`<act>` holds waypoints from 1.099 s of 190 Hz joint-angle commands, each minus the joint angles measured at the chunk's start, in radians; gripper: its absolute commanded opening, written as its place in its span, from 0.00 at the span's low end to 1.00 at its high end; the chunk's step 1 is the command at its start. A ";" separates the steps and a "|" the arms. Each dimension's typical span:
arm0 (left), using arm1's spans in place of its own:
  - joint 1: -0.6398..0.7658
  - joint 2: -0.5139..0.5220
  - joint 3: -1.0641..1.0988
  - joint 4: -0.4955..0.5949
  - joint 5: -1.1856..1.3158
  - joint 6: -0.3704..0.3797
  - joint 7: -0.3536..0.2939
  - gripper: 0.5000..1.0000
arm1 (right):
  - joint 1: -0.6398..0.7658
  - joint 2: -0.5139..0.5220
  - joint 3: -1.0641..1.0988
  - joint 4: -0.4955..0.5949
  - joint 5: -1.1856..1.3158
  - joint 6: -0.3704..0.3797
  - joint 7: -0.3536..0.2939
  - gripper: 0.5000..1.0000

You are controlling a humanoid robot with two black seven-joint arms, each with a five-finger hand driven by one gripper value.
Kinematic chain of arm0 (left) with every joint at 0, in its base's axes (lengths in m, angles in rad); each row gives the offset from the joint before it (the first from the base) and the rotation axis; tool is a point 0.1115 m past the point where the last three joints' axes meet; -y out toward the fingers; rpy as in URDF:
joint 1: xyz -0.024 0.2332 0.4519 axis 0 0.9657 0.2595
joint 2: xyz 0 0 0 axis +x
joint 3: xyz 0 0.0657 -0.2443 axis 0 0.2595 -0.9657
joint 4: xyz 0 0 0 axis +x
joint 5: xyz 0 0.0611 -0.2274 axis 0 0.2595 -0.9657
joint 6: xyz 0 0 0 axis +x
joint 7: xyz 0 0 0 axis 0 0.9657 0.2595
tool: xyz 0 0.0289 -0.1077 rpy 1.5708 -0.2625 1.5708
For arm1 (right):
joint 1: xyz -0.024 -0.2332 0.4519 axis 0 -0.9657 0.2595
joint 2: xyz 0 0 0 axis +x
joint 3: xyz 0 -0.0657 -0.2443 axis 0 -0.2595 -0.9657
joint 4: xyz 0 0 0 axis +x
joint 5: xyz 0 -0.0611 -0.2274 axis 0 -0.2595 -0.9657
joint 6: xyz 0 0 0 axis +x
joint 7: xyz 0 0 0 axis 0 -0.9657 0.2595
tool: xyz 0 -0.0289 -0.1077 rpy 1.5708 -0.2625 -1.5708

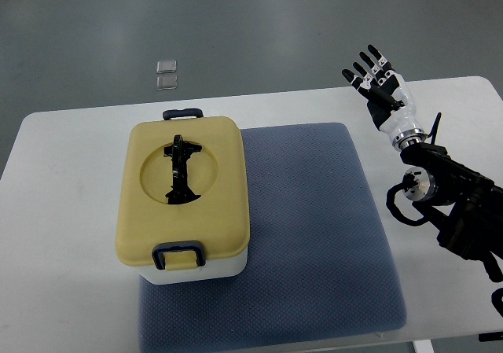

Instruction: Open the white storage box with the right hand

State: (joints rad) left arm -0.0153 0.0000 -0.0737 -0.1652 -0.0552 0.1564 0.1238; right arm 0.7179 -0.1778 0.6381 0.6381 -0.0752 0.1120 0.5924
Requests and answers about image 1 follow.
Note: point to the upper floor socket plate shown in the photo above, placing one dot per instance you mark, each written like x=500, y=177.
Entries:
x=166, y=66

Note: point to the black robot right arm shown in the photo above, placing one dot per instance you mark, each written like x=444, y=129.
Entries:
x=463, y=205

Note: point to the black lid handle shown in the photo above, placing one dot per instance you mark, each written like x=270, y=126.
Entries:
x=180, y=152

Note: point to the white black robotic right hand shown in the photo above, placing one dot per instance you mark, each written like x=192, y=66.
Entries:
x=389, y=101

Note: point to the yellow storage box lid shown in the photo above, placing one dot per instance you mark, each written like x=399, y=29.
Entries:
x=219, y=219

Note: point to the blue grey fabric mat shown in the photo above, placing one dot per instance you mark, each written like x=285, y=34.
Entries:
x=319, y=263

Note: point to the dark rear latch clip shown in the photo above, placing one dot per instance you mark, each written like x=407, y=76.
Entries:
x=173, y=114

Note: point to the dark front latch clip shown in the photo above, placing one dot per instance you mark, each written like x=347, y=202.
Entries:
x=160, y=250

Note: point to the white storage box base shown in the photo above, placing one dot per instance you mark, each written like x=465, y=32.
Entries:
x=220, y=268

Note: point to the dark latch clip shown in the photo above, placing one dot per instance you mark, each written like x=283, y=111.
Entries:
x=160, y=250
x=173, y=114

